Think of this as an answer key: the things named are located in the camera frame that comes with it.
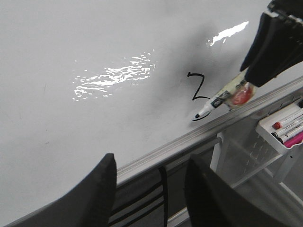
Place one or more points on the red capped marker in tray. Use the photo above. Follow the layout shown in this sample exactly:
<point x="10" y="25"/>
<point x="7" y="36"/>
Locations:
<point x="287" y="119"/>

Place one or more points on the white whiteboard with grey frame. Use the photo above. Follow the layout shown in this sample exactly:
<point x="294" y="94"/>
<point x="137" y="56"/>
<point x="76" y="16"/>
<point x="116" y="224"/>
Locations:
<point x="83" y="78"/>

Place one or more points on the pink eraser in tray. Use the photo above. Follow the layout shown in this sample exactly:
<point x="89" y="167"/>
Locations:
<point x="297" y="139"/>

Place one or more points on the black capped marker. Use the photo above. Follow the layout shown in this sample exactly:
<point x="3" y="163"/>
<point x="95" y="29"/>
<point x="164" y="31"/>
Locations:
<point x="287" y="128"/>
<point x="288" y="135"/>

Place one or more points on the lower black capped marker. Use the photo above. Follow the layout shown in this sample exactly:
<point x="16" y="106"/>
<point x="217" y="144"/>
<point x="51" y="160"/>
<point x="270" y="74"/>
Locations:
<point x="288" y="135"/>

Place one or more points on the white plastic marker tray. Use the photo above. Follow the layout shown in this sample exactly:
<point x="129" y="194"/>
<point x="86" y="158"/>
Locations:
<point x="264" y="127"/>

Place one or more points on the black whiteboard marker with tape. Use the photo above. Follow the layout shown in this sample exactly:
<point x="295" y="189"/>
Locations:
<point x="234" y="94"/>

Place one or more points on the grey black striped fabric organizer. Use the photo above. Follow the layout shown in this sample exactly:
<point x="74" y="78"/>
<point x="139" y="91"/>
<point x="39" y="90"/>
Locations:
<point x="143" y="202"/>

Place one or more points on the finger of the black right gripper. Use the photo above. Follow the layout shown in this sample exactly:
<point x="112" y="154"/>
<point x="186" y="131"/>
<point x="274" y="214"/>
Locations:
<point x="278" y="45"/>

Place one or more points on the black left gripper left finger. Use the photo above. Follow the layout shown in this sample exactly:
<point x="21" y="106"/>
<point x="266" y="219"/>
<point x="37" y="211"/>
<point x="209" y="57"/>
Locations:
<point x="88" y="204"/>

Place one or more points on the upper black capped marker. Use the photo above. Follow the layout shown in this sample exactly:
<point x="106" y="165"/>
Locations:
<point x="287" y="128"/>

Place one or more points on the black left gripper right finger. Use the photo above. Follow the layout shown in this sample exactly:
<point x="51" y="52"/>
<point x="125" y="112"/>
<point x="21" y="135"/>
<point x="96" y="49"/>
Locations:
<point x="211" y="202"/>

